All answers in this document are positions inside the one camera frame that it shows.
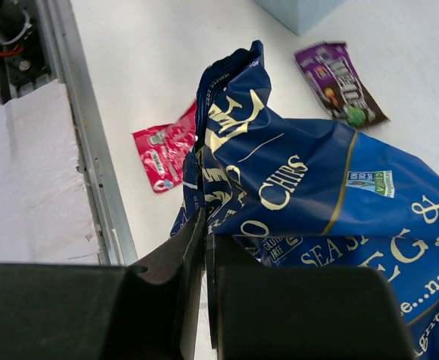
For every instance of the purple Skittles packet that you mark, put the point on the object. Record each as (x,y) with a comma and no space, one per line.
(327,68)

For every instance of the red pink candy packet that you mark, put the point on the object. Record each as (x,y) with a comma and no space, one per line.
(162,150)

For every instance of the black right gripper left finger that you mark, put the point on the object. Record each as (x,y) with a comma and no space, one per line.
(155,313)

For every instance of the aluminium front frame rail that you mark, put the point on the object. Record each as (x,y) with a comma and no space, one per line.
(68,63)

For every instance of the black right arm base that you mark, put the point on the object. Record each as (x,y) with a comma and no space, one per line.
(24,65)

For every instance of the blue snack bag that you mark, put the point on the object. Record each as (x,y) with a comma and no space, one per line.
(312,192)

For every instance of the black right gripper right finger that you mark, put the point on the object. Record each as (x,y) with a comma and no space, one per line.
(236,294)

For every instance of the light blue paper bag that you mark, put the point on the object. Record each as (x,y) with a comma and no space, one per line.
(299,16)

